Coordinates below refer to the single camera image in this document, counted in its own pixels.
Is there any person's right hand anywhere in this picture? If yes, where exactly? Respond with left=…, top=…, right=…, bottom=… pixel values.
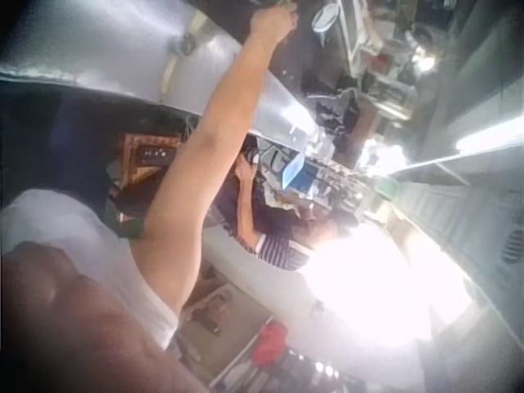
left=249, top=3, right=300, bottom=43

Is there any cluttered kitchen shelf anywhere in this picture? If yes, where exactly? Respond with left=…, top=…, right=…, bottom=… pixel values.
left=302, top=0, right=443, bottom=165

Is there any blue box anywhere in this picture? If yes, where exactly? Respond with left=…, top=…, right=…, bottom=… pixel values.
left=281, top=157, right=324, bottom=194

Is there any steel work counter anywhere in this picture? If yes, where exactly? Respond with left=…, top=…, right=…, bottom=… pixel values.
left=0, top=0, right=320, bottom=156

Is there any patterned brown rug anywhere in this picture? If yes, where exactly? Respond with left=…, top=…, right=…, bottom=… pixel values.
left=110, top=133, right=183, bottom=192

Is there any red bag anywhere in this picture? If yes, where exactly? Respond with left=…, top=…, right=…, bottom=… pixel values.
left=250, top=319, right=292, bottom=368

